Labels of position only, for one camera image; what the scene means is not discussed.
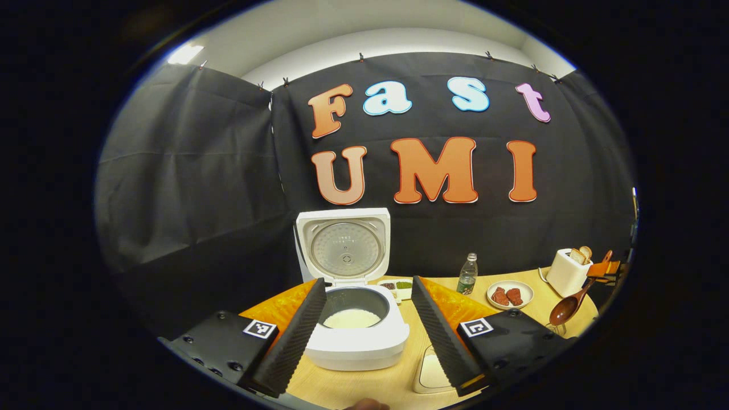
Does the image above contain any white rice cooker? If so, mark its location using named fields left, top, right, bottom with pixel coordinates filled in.
left=294, top=208, right=411, bottom=372

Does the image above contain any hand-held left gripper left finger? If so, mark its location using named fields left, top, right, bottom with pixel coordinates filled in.
left=162, top=277, right=327, bottom=398

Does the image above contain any white rice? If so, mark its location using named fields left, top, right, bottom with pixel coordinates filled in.
left=323, top=309, right=381, bottom=329

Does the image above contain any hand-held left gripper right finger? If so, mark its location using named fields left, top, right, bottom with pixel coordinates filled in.
left=411, top=276, right=573, bottom=397

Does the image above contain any brown wooden spoon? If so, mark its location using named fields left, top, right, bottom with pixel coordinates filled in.
left=549, top=251, right=613, bottom=327

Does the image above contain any white round plate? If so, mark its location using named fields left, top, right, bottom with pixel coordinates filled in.
left=486, top=280, right=535, bottom=311

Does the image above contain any white divided seasoning dish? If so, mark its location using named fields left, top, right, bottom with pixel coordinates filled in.
left=377, top=278, right=413, bottom=302

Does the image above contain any clear plastic water bottle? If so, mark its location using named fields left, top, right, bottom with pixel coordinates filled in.
left=456, top=253, right=479, bottom=296

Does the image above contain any clear glass rice tray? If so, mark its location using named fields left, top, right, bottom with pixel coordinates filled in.
left=413, top=345, right=456, bottom=395

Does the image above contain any white toaster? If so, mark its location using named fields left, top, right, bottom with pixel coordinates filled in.
left=546, top=248, right=593, bottom=298

